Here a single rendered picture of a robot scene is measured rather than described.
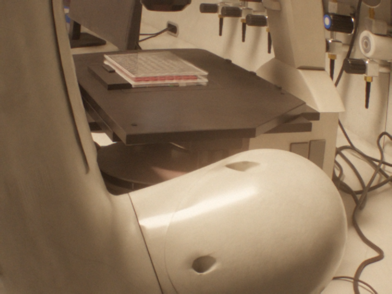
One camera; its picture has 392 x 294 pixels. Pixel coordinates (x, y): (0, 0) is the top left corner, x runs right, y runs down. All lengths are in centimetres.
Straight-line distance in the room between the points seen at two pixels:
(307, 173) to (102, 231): 12
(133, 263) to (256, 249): 7
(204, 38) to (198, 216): 175
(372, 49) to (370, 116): 19
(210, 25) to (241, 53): 22
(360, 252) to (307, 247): 51
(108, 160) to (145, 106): 21
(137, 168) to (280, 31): 25
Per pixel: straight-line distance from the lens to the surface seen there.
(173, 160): 88
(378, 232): 96
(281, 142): 83
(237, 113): 67
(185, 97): 72
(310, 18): 89
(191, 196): 39
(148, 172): 84
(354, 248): 90
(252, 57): 183
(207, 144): 71
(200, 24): 216
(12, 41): 32
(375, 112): 135
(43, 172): 34
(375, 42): 124
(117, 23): 116
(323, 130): 86
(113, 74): 78
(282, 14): 89
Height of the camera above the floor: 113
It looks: 19 degrees down
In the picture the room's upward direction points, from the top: 4 degrees clockwise
